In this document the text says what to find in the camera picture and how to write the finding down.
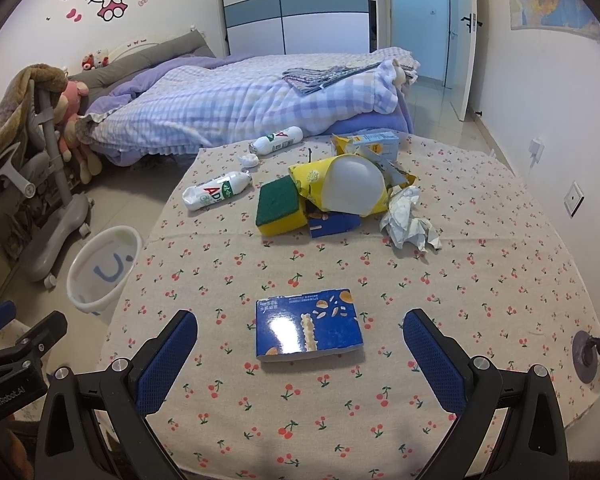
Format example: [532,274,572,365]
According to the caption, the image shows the white paper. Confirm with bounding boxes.
[379,185,442,252]

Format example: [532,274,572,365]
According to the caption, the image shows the white AD bottle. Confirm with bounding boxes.
[182,171,252,211]
[249,126,303,156]

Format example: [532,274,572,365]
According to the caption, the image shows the torn blue biscuit box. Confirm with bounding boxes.
[308,210,362,238]

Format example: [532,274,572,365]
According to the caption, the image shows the yellow green sponge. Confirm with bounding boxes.
[256,176,308,237]

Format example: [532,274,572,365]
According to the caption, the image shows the yellow paper cup container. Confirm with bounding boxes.
[288,154,388,218]

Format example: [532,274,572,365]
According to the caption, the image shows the small white tissue ball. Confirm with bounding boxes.
[238,153,260,169]

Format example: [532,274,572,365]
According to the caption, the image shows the light blue carton box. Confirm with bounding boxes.
[332,130,400,160]

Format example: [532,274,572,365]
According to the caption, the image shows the yellow foil snack wrapper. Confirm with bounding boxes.
[363,152,417,196]

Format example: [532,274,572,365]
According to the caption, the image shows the white plastic trash bin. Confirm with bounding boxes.
[66,226,144,325]

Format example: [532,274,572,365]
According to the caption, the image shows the grey ergonomic chair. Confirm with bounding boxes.
[0,79,93,289]

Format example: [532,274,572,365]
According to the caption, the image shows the brown blanket on chair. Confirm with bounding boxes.
[0,64,68,155]

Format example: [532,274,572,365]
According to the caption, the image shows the cherry print tablecloth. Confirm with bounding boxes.
[99,136,600,479]

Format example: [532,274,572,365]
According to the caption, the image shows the pink plush toy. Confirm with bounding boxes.
[54,79,104,186]

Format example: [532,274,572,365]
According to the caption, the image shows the grey bed headboard cushion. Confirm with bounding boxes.
[69,30,215,100]

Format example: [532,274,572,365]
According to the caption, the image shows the small red white plush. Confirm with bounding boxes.
[81,49,109,72]

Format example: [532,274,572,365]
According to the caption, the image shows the checkered blue quilt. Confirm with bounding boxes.
[76,47,419,166]

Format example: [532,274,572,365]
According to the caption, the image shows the white door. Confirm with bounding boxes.
[445,0,479,122]

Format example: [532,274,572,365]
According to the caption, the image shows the folded striped cloth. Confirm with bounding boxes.
[282,63,380,96]

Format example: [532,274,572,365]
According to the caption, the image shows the white blue wardrobe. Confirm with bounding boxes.
[221,0,373,55]

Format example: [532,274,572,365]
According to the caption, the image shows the phone on suction mount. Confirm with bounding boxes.
[572,330,600,385]

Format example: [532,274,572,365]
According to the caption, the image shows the white wall switch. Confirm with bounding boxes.
[564,181,584,218]

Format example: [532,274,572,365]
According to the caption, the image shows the white wall socket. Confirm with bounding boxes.
[529,138,545,168]

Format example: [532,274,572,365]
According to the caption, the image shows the wall map poster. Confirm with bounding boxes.
[509,0,600,42]

